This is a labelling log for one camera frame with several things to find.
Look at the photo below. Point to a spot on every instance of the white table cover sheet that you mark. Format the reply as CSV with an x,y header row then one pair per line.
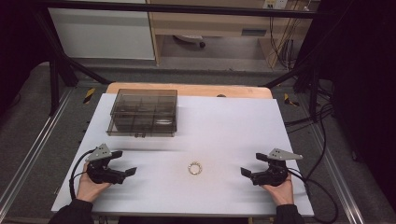
x,y
218,130

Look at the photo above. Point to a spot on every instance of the white cabinet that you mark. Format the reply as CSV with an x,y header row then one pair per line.
x,y
102,34

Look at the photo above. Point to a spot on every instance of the aluminium floor rail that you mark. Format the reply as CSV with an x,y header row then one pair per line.
x,y
339,174
34,146

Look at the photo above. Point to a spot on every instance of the person's left hand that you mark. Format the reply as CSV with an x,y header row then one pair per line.
x,y
89,187

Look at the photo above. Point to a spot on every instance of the wooden table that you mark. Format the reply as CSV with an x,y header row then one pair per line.
x,y
193,89

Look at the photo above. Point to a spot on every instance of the black metal frame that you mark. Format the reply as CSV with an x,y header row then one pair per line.
x,y
59,71

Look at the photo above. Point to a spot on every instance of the smoky clear plastic organizer box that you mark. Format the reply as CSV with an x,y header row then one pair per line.
x,y
144,112

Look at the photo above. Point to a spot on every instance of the yellow black striped tape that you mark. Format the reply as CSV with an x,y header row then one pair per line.
x,y
89,95
290,100

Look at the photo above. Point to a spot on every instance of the white wall socket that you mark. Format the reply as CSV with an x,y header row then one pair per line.
x,y
275,4

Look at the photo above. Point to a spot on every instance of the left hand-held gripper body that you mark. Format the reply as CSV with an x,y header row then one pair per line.
x,y
100,169

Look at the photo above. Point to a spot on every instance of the office chair base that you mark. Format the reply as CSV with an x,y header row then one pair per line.
x,y
190,39

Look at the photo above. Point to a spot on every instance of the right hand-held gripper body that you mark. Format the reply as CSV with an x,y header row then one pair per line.
x,y
274,169

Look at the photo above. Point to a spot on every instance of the person's right hand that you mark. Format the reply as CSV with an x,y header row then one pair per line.
x,y
281,192

